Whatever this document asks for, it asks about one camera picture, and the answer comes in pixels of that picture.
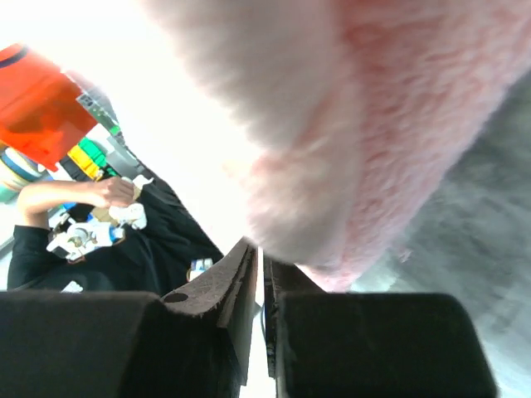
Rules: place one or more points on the pink towel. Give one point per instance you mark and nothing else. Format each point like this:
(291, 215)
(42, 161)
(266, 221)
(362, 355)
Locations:
(317, 129)

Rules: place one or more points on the orange translucent container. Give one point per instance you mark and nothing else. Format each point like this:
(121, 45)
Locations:
(40, 115)

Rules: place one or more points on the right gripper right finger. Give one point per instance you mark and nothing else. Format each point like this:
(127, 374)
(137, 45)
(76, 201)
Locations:
(320, 344)

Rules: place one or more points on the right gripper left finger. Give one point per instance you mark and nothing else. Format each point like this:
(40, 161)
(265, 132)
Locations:
(194, 342)

